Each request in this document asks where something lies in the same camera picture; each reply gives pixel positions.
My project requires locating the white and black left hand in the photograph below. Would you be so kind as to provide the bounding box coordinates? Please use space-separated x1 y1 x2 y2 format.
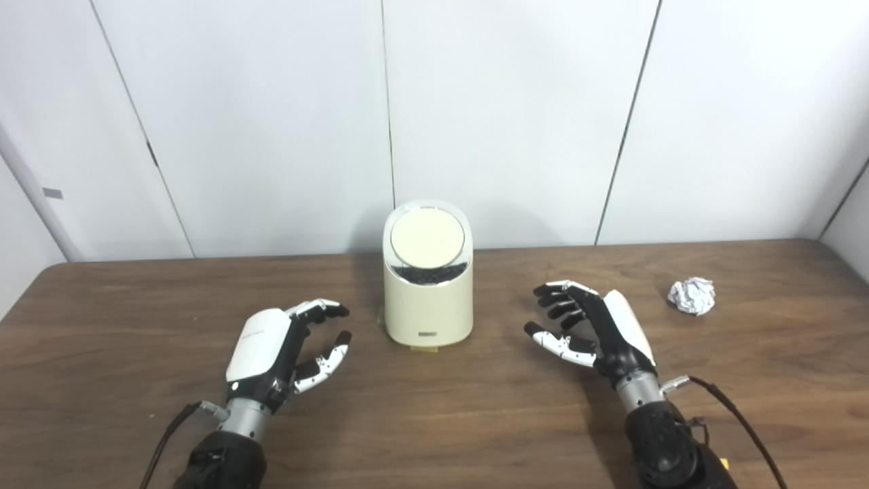
224 297 354 414

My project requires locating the white and black right hand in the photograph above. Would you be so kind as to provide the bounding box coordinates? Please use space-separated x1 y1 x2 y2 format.
523 280 658 391

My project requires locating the white paper ball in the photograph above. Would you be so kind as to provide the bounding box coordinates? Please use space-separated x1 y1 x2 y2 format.
667 276 717 316

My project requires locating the cream round bin lid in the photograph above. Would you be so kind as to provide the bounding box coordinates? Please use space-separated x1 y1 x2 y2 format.
390 207 466 267

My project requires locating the cream-colored bin body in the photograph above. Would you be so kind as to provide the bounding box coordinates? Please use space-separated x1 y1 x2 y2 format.
382 199 474 348

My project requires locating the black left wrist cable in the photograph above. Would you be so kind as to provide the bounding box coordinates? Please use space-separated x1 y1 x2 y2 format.
139 401 228 489

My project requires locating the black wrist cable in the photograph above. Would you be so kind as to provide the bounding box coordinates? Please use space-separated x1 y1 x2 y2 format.
139 401 228 489
662 375 788 489

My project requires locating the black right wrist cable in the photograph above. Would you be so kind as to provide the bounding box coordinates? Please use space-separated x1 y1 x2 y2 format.
662 375 788 489

